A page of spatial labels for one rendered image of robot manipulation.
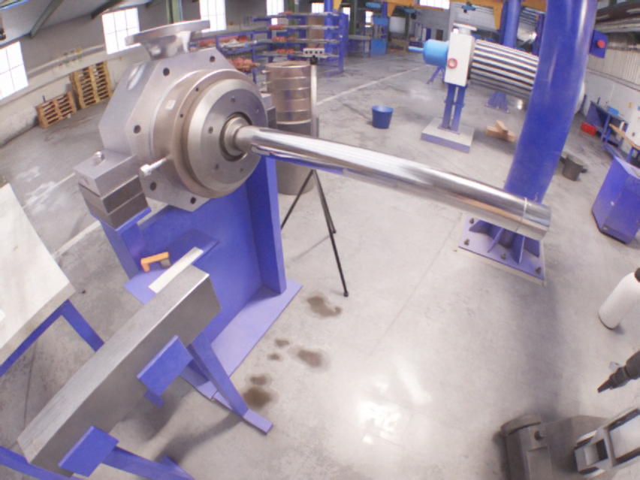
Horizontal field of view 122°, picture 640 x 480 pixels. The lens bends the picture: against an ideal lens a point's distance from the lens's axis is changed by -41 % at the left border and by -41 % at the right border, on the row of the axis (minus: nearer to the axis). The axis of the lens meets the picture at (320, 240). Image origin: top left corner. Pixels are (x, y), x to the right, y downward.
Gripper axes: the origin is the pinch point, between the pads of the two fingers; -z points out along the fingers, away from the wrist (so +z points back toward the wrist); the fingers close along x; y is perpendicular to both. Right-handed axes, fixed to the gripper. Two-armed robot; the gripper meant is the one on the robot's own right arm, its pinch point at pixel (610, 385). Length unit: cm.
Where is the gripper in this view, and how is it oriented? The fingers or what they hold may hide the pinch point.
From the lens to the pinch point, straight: 133.5
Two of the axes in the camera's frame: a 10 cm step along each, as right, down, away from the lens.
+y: -0.7, 6.5, -7.6
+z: 2.1, -7.3, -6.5
